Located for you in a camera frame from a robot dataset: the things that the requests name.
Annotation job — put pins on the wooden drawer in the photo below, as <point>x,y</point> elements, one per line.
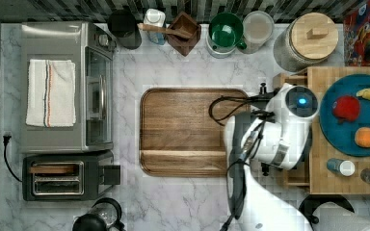
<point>294,106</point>

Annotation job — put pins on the wooden drawer cabinet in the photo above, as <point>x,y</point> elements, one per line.
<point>321,180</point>

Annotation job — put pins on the dark wooden tray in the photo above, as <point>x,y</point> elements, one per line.
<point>178,136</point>

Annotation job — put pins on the wooden spoon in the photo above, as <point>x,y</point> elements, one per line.
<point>152,28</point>

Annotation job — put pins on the dark wooden utensil holder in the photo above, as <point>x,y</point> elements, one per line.
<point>186,23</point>

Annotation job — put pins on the green mug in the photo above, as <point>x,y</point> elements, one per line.
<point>225,33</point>

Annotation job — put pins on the black coffee grinder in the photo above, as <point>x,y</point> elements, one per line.
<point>123,25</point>

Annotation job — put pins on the black silver toaster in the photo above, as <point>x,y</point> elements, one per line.
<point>84,176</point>

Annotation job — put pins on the black glass kettle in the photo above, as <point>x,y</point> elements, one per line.
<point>104,215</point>

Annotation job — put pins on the silver toaster oven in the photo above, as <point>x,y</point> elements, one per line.
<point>91,49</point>

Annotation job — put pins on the white striped dish towel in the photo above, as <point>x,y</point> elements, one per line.
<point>51,91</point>

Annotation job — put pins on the glass jar with wooden lid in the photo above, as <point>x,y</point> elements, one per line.
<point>307,41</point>

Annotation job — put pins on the red apple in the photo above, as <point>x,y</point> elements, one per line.
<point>346,108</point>

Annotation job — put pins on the blue plate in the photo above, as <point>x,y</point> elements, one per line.
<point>342,135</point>

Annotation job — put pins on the blue can with white lid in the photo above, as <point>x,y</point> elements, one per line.
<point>342,167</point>

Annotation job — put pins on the orange fruit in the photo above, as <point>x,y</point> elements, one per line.
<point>362,137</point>

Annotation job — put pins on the red Froot Loops box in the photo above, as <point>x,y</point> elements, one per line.
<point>357,37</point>

